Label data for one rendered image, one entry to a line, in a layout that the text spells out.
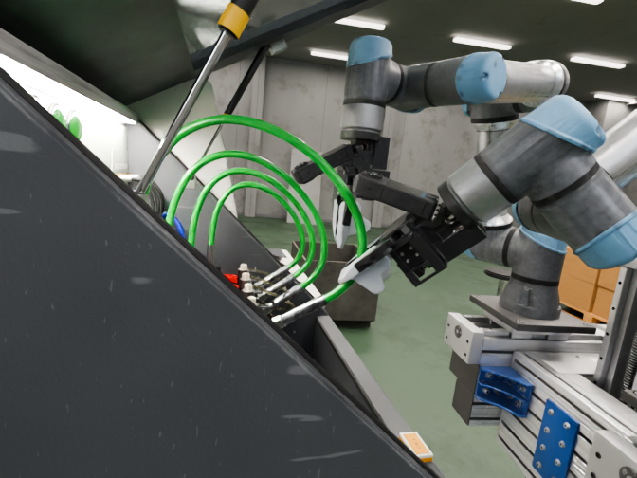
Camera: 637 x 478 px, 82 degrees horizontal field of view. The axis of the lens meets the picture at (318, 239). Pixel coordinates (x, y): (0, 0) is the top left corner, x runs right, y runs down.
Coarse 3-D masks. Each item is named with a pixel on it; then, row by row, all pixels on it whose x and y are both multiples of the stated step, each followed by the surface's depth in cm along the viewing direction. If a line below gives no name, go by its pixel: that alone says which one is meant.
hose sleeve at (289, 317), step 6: (312, 300) 57; (318, 300) 57; (324, 300) 57; (300, 306) 58; (306, 306) 57; (312, 306) 57; (318, 306) 57; (288, 312) 58; (294, 312) 58; (300, 312) 57; (306, 312) 57; (282, 318) 58; (288, 318) 58; (294, 318) 58
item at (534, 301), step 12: (516, 276) 99; (504, 288) 103; (516, 288) 99; (528, 288) 96; (540, 288) 95; (552, 288) 95; (504, 300) 101; (516, 300) 98; (528, 300) 96; (540, 300) 95; (552, 300) 95; (516, 312) 97; (528, 312) 95; (540, 312) 94; (552, 312) 94
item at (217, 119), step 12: (204, 120) 55; (216, 120) 55; (228, 120) 55; (240, 120) 54; (252, 120) 54; (180, 132) 56; (192, 132) 56; (276, 132) 54; (288, 132) 54; (300, 144) 54; (312, 156) 54; (324, 168) 54; (336, 180) 54; (348, 192) 54; (348, 204) 54; (360, 216) 54; (360, 228) 54; (360, 240) 55; (360, 252) 55; (336, 288) 57; (348, 288) 57
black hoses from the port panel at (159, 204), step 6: (132, 180) 76; (138, 180) 77; (156, 186) 86; (150, 192) 78; (156, 192) 83; (150, 198) 78; (156, 198) 83; (162, 198) 87; (156, 204) 83; (162, 204) 87; (156, 210) 83; (162, 210) 87
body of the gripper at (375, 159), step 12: (348, 132) 63; (360, 132) 62; (372, 132) 62; (360, 144) 64; (372, 144) 65; (384, 144) 65; (360, 156) 64; (372, 156) 66; (384, 156) 66; (348, 168) 63; (360, 168) 63; (372, 168) 65; (384, 168) 66; (336, 192) 68
